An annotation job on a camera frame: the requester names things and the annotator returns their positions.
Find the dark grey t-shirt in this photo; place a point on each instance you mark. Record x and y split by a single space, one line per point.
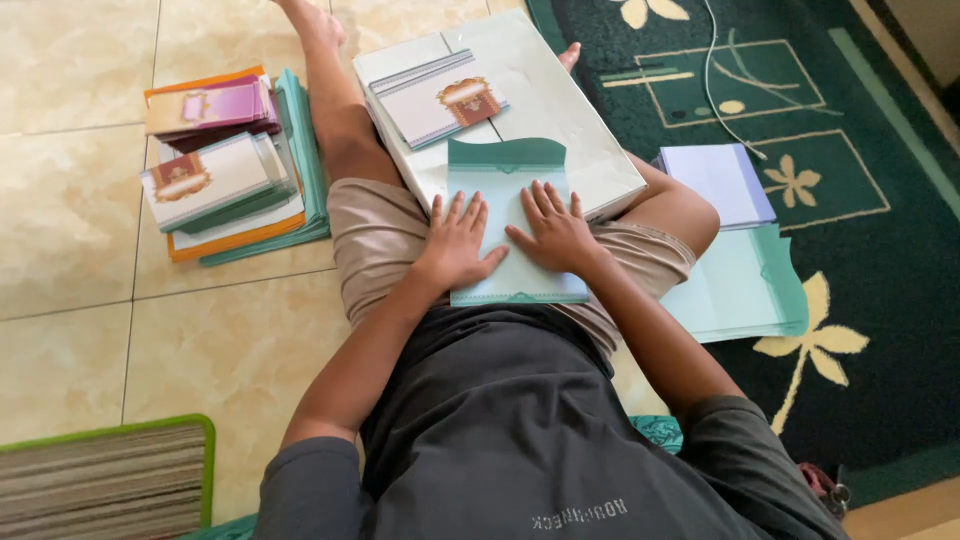
525 450

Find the beige shorts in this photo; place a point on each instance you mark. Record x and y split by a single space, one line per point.
375 240

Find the stack of white ornament cards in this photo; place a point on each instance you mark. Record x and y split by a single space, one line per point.
217 180

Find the person's left leg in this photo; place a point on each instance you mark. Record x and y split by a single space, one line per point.
337 105

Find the stack of teal and orange sheets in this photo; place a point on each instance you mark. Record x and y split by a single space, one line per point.
307 165

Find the dark green flower carpet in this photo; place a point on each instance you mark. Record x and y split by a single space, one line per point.
862 247

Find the person's left hand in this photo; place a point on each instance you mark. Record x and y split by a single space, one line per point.
454 251

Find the stack of lilac paper sheets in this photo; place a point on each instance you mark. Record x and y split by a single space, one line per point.
716 184

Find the stack of open teal envelopes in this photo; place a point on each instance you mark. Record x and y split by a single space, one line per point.
739 289

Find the person's right hand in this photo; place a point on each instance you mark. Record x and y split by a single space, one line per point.
559 240

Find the small reddish metal trinket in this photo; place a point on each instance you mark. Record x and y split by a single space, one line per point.
825 487

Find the small pile of ornament cards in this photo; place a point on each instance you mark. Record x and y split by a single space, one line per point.
435 97

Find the large white cardboard box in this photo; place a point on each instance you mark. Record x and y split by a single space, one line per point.
555 112

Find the person's leg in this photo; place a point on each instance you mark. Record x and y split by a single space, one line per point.
667 202
337 105

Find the person's right leg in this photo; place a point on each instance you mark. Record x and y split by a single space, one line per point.
667 202

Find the stack of purple cards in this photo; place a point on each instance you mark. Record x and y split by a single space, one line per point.
214 109

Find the single teal envelope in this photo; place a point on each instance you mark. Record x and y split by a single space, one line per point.
517 187

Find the striped doormat with green border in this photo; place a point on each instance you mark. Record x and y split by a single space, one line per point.
105 480

